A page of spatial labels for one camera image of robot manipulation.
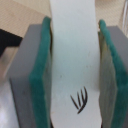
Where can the gripper grey green-padded right finger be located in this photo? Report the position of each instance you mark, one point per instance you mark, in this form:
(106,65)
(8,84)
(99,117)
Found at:
(113,99)

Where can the gripper grey green-padded left finger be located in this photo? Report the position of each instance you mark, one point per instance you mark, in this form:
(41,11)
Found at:
(30,77)

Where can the white fish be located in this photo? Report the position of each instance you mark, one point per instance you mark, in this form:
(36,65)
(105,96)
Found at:
(75,65)

